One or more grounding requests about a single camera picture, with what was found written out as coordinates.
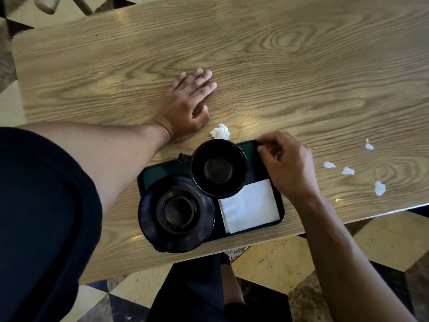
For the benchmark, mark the person's right hand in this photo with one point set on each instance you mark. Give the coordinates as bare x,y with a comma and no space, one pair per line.
291,167

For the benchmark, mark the person's left hand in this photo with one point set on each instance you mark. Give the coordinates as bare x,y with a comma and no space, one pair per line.
179,108

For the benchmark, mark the person's left little finger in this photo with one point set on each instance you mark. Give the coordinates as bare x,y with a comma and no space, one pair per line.
180,80

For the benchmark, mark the person's left middle finger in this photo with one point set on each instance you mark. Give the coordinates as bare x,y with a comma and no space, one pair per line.
202,79

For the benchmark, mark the person's left thumb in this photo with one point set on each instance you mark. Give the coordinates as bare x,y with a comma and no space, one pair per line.
202,113

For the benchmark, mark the person's right fingers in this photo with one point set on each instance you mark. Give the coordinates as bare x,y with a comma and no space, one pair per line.
273,144

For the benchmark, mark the dark green serving tray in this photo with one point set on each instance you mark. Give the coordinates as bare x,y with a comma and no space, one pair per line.
258,167

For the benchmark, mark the person's right forearm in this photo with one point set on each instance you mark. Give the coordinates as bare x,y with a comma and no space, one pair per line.
345,264

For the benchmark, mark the person's left forearm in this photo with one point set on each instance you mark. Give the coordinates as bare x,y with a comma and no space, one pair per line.
110,154

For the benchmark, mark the crumpled white tissue ball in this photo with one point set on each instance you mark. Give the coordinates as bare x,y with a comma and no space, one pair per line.
220,132

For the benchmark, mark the black coffee cup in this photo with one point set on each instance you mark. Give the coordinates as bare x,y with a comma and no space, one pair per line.
218,169

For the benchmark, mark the small torn tissue scrap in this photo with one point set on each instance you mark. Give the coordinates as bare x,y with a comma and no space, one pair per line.
328,164
347,171

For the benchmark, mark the white folded paper napkin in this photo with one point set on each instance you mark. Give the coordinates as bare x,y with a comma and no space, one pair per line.
249,206

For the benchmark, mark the tiny torn tissue scrap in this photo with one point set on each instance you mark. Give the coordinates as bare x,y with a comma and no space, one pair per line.
368,146

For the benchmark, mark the black saucer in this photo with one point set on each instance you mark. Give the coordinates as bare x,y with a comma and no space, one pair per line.
176,214

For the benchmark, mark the white shoe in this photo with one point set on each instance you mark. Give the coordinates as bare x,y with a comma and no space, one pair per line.
236,253

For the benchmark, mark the chair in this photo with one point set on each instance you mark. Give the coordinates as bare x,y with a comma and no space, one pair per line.
60,3

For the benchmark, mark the person's leg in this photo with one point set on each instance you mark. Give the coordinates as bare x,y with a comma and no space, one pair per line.
232,285

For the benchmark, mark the black shorts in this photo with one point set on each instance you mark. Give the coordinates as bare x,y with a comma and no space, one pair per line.
191,291

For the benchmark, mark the black shirt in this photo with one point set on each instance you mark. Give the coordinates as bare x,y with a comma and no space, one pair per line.
40,224

